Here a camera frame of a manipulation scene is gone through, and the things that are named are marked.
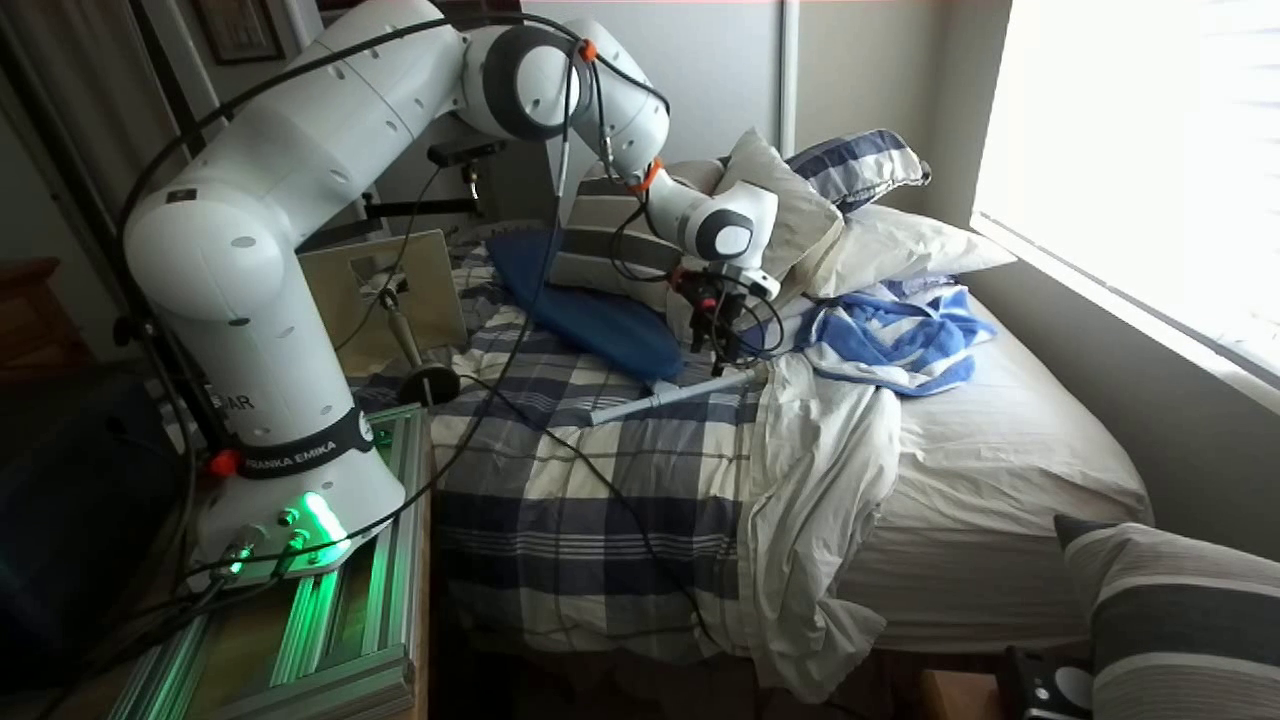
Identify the grey striped flat cushion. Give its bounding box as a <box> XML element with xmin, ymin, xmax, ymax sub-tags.
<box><xmin>540</xmin><ymin>157</ymin><xmax>732</xmax><ymax>300</ymax></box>

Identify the black camera tripod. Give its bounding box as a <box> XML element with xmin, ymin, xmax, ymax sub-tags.
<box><xmin>349</xmin><ymin>130</ymin><xmax>511</xmax><ymax>410</ymax></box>

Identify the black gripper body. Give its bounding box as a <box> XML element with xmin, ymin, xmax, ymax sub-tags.
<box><xmin>670</xmin><ymin>269</ymin><xmax>782</xmax><ymax>343</ymax></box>

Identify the window with white blinds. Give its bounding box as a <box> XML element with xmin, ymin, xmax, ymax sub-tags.
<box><xmin>972</xmin><ymin>0</ymin><xmax>1280</xmax><ymax>383</ymax></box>

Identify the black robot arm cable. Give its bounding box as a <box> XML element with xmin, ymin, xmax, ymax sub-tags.
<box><xmin>117</xmin><ymin>6</ymin><xmax>676</xmax><ymax>237</ymax></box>

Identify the brown wooden furniture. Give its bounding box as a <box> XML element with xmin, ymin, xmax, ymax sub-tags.
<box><xmin>0</xmin><ymin>257</ymin><xmax>70</xmax><ymax>390</ymax></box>

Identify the large black box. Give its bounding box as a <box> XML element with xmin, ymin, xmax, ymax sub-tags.
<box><xmin>0</xmin><ymin>366</ymin><xmax>192</xmax><ymax>694</ymax></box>

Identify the tan cardboard panel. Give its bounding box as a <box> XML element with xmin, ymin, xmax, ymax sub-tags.
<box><xmin>306</xmin><ymin>224</ymin><xmax>473</xmax><ymax>387</ymax></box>

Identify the aluminium robot base stand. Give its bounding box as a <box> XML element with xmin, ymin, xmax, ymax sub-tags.
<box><xmin>104</xmin><ymin>404</ymin><xmax>437</xmax><ymax>720</ymax></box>

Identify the framed wall picture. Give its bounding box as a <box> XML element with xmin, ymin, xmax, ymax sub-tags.
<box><xmin>186</xmin><ymin>0</ymin><xmax>290</xmax><ymax>69</ymax></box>

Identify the white mattress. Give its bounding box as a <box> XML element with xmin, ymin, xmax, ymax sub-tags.
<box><xmin>831</xmin><ymin>282</ymin><xmax>1154</xmax><ymax>657</ymax></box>

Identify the blue plaid pillow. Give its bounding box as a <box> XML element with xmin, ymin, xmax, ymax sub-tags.
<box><xmin>782</xmin><ymin>128</ymin><xmax>934</xmax><ymax>214</ymax></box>

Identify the grey white striped cushion roll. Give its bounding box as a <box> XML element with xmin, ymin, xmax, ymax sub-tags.
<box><xmin>1057</xmin><ymin>516</ymin><xmax>1280</xmax><ymax>720</ymax></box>

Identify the black cable on bed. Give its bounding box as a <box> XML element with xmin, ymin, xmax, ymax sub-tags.
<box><xmin>462</xmin><ymin>374</ymin><xmax>716</xmax><ymax>635</ymax></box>

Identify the blue plaid blanket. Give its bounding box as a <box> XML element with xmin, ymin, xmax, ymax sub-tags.
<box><xmin>426</xmin><ymin>244</ymin><xmax>803</xmax><ymax>663</ymax></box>

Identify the large beige pillow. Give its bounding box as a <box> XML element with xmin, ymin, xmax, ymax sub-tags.
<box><xmin>711</xmin><ymin>128</ymin><xmax>851</xmax><ymax>288</ymax></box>

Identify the white pillow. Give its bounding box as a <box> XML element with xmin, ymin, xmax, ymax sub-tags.
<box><xmin>794</xmin><ymin>201</ymin><xmax>1019</xmax><ymax>303</ymax></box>

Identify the white crumpled bed sheet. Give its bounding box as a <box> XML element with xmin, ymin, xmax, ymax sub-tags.
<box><xmin>732</xmin><ymin>353</ymin><xmax>913</xmax><ymax>709</ymax></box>

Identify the blue white striped cloth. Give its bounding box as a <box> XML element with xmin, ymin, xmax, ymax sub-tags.
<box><xmin>794</xmin><ymin>272</ymin><xmax>998</xmax><ymax>404</ymax></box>

